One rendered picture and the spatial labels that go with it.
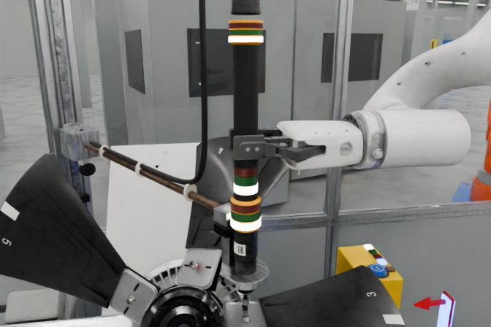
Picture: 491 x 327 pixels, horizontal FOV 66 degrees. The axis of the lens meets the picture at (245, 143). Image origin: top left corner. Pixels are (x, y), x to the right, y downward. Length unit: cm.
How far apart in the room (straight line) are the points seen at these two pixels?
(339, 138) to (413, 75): 20
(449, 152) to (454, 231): 114
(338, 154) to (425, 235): 118
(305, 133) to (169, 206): 49
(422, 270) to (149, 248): 117
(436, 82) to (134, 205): 66
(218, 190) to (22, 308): 41
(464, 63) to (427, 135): 11
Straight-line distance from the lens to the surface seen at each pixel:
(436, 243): 170
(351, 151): 51
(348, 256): 105
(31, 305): 84
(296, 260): 148
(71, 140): 101
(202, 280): 63
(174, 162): 94
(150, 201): 91
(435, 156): 58
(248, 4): 48
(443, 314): 79
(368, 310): 71
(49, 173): 67
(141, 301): 65
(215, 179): 71
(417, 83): 66
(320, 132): 50
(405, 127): 55
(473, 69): 61
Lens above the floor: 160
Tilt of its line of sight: 15 degrees down
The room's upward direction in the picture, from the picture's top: straight up
